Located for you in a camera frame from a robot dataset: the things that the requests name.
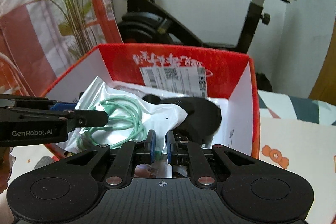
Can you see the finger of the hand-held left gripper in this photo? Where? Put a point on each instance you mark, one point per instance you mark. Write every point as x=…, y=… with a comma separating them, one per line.
x=63, y=106
x=89, y=119

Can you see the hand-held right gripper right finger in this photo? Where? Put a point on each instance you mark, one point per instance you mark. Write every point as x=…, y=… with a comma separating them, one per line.
x=170, y=149

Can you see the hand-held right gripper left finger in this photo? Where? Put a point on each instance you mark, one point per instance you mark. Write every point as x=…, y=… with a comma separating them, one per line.
x=151, y=148

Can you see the black eye mask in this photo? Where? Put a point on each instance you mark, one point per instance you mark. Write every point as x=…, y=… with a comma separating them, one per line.
x=199, y=113

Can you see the red strawberry print cardboard box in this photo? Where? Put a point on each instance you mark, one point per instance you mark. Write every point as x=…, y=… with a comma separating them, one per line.
x=183, y=57

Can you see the grey knitted cloth roll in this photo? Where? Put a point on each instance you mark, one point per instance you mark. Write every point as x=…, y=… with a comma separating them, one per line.
x=44, y=162

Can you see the pink plant print backdrop cloth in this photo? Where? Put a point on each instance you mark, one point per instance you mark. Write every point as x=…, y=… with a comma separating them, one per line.
x=26, y=29

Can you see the black exercise bike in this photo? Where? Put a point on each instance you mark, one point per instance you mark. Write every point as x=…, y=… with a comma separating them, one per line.
x=141, y=19

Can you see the white cartoon print blanket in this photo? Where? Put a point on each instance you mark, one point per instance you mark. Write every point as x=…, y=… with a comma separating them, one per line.
x=302, y=140

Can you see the wooden door frame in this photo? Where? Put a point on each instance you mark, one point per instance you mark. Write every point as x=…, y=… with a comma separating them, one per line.
x=324, y=69

